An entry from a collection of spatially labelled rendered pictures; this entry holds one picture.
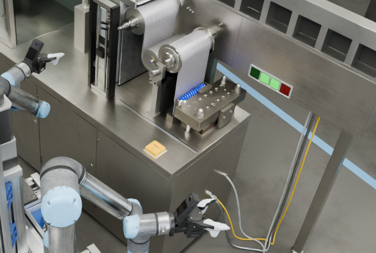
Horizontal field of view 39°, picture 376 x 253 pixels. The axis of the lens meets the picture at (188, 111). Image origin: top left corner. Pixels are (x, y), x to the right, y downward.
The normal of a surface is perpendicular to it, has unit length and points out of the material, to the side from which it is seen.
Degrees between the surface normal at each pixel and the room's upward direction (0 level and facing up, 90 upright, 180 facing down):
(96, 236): 0
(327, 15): 90
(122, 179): 90
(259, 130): 0
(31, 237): 0
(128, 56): 90
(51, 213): 82
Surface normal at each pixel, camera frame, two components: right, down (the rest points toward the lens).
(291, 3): -0.63, 0.42
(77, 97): 0.14, -0.77
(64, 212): 0.26, 0.53
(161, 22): 0.76, 0.51
